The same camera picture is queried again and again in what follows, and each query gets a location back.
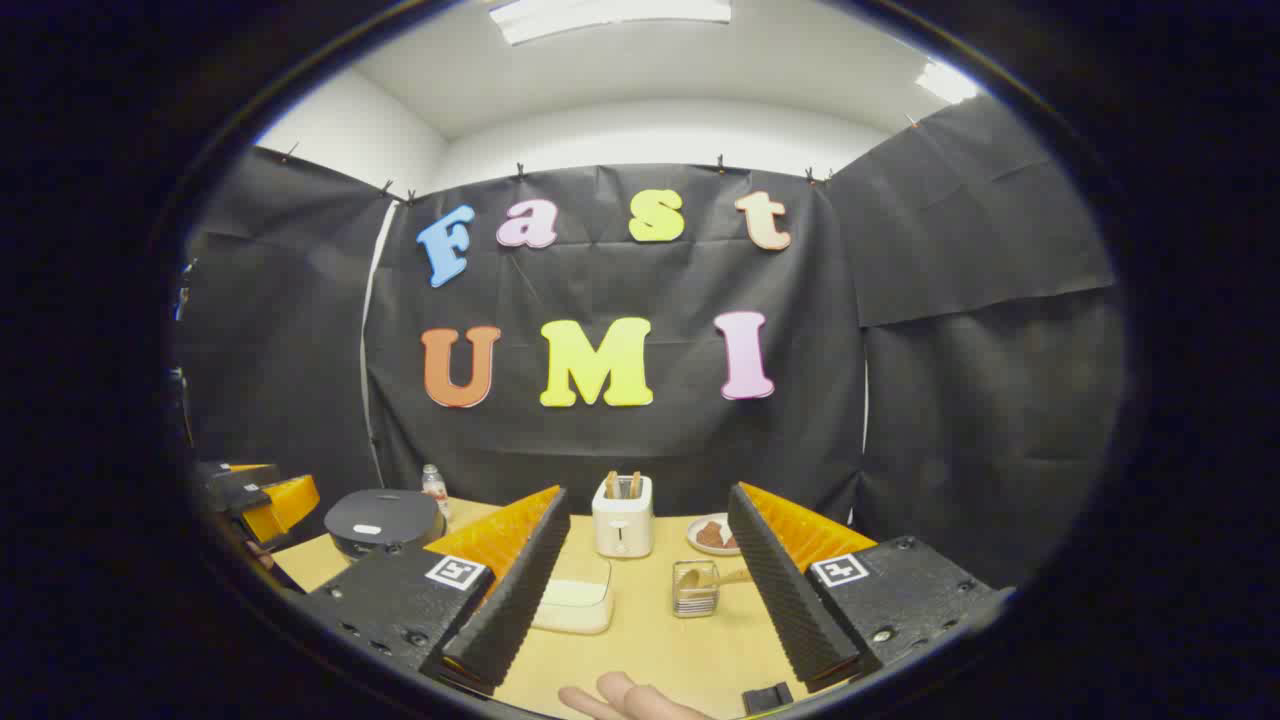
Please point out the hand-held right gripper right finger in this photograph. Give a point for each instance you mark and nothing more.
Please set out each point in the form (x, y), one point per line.
(775, 590)

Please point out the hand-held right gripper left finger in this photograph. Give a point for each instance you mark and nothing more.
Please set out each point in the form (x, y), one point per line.
(515, 590)

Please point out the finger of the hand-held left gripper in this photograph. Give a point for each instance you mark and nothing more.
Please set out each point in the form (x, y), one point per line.
(285, 505)
(235, 472)

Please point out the wooden spoon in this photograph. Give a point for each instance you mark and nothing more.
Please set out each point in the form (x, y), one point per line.
(725, 578)

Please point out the clear box of rice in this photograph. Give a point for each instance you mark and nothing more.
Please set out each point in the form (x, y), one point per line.
(575, 600)

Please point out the black and silver rice cooker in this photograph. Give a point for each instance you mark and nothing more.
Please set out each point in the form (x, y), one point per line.
(380, 520)

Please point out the brown meat piece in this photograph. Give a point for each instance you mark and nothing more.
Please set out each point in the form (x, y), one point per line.
(710, 535)

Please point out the white plate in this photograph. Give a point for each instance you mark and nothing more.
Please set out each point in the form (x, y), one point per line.
(700, 545)

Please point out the white toaster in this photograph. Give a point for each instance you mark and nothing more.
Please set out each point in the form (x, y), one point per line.
(622, 525)

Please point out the small clear bottle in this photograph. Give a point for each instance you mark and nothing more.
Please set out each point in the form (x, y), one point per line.
(436, 490)

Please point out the black backdrop cloth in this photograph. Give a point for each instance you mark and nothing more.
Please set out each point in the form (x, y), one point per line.
(650, 450)

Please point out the small ceiling light panel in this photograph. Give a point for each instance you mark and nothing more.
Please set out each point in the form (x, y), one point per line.
(945, 82)

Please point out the large ceiling light panel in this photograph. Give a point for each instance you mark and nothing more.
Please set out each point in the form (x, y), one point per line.
(610, 18)

